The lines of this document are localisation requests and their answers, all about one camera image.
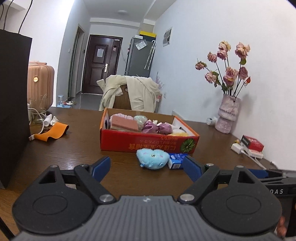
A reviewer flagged light blue plush toy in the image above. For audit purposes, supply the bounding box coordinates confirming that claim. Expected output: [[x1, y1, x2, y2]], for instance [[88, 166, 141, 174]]
[[136, 149, 170, 170]]

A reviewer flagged purple satin scrunchie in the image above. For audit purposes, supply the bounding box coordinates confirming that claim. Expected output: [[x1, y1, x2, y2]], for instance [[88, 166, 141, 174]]
[[142, 120, 173, 135]]

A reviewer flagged pink layered sponge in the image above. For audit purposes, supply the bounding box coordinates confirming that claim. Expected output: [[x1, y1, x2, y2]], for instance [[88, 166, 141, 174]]
[[110, 115, 139, 132]]

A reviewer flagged pale green soft ball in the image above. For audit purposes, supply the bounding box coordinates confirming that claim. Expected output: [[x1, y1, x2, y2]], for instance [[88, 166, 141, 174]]
[[133, 115, 148, 131]]

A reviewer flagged person's right hand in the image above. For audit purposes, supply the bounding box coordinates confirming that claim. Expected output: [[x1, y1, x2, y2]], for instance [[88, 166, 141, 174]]
[[276, 216, 287, 239]]

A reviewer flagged blue tissue pack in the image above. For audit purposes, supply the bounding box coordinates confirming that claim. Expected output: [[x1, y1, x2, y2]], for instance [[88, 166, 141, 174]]
[[167, 153, 188, 170]]

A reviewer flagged red black small box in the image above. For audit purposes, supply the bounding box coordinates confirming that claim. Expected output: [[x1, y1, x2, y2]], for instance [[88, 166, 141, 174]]
[[241, 135, 264, 152]]

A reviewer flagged orange red cardboard box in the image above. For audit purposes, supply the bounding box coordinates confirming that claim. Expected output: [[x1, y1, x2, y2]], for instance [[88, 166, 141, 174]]
[[100, 108, 200, 154]]

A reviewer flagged orange fabric band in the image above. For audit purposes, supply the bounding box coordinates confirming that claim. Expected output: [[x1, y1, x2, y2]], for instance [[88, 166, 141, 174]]
[[33, 122, 69, 142]]

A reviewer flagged brown wooden chair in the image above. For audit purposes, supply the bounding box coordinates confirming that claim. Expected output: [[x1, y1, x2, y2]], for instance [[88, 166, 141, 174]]
[[113, 85, 132, 110]]

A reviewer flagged pink textured vase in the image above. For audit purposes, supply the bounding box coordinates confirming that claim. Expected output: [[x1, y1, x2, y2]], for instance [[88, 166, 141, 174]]
[[215, 94, 241, 134]]

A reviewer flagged beige coat on chair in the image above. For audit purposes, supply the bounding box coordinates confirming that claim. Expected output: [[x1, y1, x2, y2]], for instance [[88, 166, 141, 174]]
[[96, 75, 161, 113]]

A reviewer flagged dried pink rose bouquet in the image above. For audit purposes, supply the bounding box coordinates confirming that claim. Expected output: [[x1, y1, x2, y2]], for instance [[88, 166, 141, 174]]
[[195, 41, 251, 98]]

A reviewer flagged pink suitcase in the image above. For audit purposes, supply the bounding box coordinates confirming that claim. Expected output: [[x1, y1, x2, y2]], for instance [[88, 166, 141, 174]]
[[27, 61, 55, 110]]

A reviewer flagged dark brown entrance door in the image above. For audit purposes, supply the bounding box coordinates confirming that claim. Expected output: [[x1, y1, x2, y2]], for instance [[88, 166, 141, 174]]
[[81, 35, 123, 94]]

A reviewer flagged grey refrigerator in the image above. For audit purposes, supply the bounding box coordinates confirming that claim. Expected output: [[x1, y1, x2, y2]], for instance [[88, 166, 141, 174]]
[[125, 35, 156, 77]]

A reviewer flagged white umbrella on refrigerator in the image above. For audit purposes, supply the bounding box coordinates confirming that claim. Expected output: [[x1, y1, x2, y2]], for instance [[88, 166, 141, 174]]
[[144, 40, 157, 70]]

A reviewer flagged yellow box on refrigerator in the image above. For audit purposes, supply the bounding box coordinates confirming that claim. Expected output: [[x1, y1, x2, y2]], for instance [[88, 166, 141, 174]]
[[139, 31, 157, 38]]

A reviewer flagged black paper bag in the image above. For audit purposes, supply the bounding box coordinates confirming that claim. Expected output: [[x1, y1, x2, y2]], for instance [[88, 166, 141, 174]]
[[1, 28, 32, 189]]

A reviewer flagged white charger with cable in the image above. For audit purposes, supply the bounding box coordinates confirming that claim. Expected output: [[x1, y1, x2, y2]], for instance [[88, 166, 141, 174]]
[[43, 114, 59, 127]]

